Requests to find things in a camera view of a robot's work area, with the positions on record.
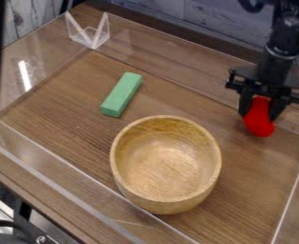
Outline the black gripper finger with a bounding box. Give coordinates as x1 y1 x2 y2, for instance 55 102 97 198
238 89 254 116
269 94 290 121

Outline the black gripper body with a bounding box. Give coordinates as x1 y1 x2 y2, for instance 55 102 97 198
225 44 299 104

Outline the clear acrylic corner bracket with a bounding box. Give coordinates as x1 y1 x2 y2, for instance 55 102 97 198
65 12 110 50

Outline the clear acrylic tray wall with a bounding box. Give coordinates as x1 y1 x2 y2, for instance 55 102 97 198
0 121 198 244

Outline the black table clamp base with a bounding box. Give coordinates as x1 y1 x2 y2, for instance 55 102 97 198
0 204 61 244

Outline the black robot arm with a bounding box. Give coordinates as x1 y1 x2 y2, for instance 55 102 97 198
225 0 299 121

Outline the red strawberry toy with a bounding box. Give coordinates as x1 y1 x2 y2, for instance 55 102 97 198
242 96 274 137

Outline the wooden bowl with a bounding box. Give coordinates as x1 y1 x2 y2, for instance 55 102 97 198
109 115 222 214

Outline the green rectangular block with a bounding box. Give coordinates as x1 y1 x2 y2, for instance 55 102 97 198
100 72 142 117

